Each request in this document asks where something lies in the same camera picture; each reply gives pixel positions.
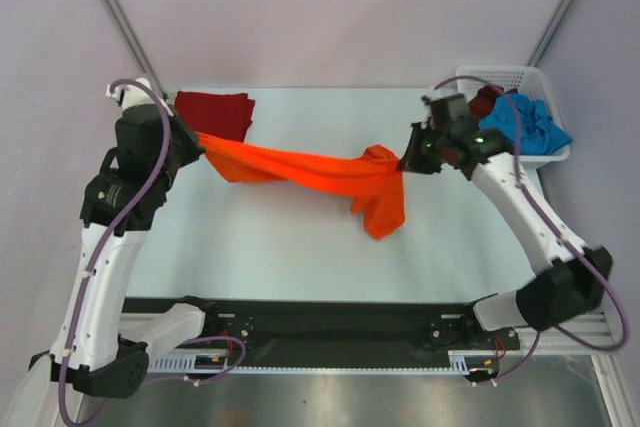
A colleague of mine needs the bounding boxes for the orange t shirt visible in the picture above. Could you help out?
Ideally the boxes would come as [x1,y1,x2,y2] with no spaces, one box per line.
[198,133,406,240]

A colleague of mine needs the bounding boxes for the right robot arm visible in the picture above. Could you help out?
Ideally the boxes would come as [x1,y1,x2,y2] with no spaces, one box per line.
[398,94,613,348]

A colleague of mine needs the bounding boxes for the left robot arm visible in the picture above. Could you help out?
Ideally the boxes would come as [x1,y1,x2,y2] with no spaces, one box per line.
[49,103,220,399]

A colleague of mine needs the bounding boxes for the folded dark red shirt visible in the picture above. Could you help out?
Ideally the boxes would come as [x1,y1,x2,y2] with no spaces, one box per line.
[174,91,255,142]

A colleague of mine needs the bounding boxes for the dark red shirt in basket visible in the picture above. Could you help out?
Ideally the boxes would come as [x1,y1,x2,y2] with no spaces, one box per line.
[468,86,519,121]

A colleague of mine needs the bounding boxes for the blue crumpled t shirt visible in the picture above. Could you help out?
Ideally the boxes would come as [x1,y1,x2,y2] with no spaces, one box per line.
[479,94,572,156]

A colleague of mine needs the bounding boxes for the white plastic basket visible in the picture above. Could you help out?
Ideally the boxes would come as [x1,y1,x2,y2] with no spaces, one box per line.
[456,64,572,169]

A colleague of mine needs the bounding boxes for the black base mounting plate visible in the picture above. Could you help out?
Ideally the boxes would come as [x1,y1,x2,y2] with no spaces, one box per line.
[122,298,521,371]

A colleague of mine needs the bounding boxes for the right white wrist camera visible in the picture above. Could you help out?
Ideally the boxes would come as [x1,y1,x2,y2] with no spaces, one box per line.
[421,93,441,106]

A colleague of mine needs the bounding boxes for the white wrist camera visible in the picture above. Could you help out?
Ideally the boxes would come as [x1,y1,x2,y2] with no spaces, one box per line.
[421,93,441,106]
[106,84,154,112]

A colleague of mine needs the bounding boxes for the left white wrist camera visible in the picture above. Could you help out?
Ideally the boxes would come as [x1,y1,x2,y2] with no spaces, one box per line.
[106,84,154,112]

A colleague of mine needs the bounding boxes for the right aluminium frame post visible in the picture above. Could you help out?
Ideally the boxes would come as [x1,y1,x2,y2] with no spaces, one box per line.
[526,0,577,67]

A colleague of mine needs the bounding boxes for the aluminium frame post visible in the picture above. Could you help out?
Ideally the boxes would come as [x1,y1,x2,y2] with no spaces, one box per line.
[100,0,165,94]
[526,0,577,67]

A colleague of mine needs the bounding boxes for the left aluminium frame post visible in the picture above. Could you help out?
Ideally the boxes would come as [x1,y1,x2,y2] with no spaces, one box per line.
[100,0,165,94]

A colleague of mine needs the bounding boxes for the white slotted cable duct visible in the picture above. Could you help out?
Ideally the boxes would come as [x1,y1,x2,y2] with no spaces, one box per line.
[148,352,498,375]

